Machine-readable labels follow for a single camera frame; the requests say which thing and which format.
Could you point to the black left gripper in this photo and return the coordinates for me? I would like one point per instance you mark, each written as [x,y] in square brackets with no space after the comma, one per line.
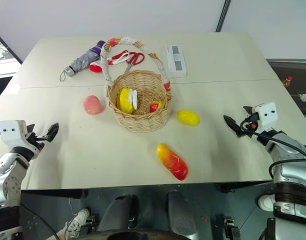
[36,141]

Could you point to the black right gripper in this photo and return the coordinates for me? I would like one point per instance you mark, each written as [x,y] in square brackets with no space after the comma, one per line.
[249,127]

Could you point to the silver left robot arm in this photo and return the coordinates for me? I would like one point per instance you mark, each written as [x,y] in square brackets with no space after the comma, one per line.
[6,175]

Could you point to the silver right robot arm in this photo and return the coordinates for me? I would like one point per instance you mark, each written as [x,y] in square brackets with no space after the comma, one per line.
[290,175]

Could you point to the red yellow apple toy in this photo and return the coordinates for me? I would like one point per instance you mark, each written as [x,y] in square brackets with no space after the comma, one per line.
[155,107]

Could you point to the yellow and white plastic toy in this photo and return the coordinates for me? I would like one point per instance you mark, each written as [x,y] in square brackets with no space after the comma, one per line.
[125,100]

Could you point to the yellow lemon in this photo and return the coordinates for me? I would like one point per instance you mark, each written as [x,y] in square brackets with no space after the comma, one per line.
[188,117]

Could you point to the pink peach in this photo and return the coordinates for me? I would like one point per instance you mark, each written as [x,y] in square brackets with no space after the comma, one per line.
[93,105]

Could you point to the yellow bottle with red cap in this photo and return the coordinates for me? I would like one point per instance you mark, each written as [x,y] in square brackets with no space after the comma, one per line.
[287,83]

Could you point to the red and yellow mango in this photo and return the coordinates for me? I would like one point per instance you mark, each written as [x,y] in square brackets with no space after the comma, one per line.
[171,161]

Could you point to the grey and purple folded umbrella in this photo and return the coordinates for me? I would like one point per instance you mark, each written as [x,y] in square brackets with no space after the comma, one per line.
[86,58]

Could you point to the white power strip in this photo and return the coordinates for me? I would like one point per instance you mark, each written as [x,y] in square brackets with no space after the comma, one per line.
[176,61]

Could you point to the white sneaker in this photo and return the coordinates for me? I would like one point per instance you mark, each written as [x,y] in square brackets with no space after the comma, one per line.
[266,202]
[76,223]

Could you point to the dark diagonal pole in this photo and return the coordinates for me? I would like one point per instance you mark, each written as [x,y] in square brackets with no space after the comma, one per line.
[223,15]

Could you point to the dark rounded robot body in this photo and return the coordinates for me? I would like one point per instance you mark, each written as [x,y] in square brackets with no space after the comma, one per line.
[138,235]

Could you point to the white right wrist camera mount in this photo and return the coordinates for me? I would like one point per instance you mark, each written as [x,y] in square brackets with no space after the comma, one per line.
[266,113]

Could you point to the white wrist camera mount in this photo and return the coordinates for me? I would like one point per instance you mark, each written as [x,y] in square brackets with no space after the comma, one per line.
[266,113]
[11,132]

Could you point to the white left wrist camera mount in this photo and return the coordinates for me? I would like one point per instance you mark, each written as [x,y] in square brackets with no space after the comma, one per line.
[11,132]

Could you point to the dark window frame bar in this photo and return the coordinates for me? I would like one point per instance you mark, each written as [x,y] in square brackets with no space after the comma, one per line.
[8,46]

